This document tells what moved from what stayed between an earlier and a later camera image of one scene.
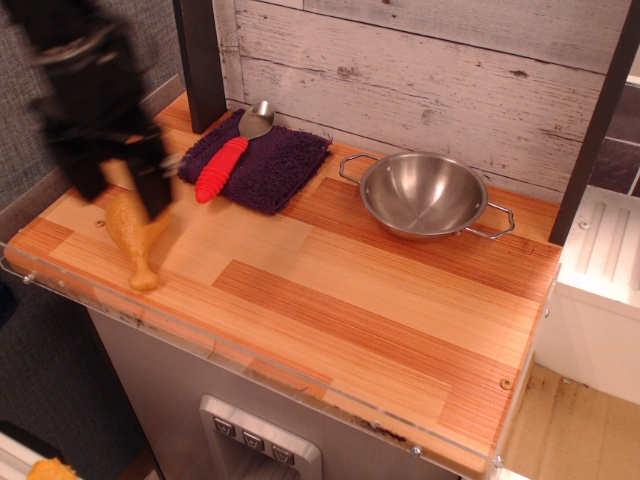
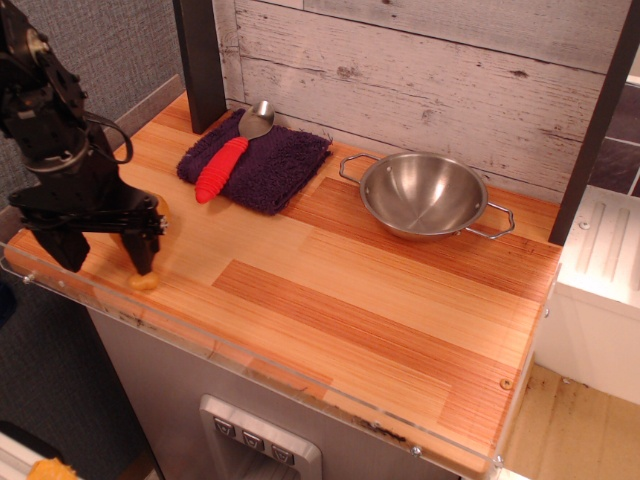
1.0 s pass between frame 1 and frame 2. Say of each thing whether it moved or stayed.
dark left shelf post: stayed
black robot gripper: moved
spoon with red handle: stayed
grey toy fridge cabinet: stayed
